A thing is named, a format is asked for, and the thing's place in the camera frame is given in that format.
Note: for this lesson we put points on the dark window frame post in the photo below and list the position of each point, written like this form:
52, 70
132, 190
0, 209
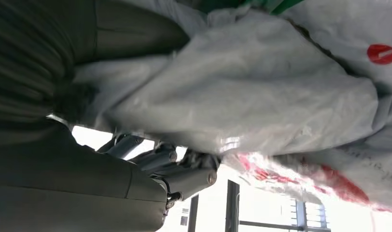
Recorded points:
192, 214
232, 208

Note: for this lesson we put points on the dark right robot hand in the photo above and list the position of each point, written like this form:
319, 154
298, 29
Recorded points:
71, 192

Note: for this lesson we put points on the large crumpled grey mailer bag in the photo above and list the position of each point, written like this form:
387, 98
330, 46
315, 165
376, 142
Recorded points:
352, 35

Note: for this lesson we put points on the dark window frame rail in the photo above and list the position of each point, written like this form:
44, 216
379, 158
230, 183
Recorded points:
279, 225

